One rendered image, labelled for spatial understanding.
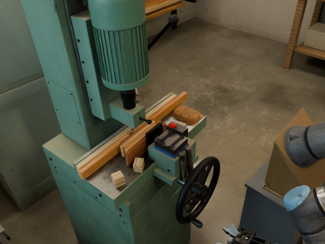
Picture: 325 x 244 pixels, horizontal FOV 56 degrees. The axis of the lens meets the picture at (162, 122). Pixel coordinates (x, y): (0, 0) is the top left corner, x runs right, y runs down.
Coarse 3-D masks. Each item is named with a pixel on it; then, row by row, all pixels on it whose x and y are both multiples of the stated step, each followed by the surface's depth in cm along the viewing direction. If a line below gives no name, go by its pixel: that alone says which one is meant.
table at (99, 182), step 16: (192, 128) 137; (112, 160) 123; (144, 160) 122; (96, 176) 116; (128, 176) 116; (144, 176) 118; (160, 176) 121; (96, 192) 115; (112, 192) 110; (128, 192) 113
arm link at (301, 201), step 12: (288, 192) 98; (300, 192) 93; (312, 192) 92; (324, 192) 89; (288, 204) 93; (300, 204) 91; (312, 204) 90; (324, 204) 88; (300, 216) 92; (312, 216) 90; (324, 216) 90; (300, 228) 94; (312, 228) 91; (324, 228) 91
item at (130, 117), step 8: (112, 104) 124; (120, 104) 124; (136, 104) 123; (112, 112) 126; (120, 112) 122; (128, 112) 119; (136, 112) 119; (144, 112) 123; (120, 120) 125; (128, 120) 121; (136, 120) 121
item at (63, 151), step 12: (48, 144) 147; (60, 144) 147; (72, 144) 146; (48, 156) 149; (60, 156) 140; (72, 156) 140; (72, 168) 136; (156, 180) 128; (144, 192) 123; (156, 192) 132; (132, 204) 119; (144, 204) 127; (132, 216) 123
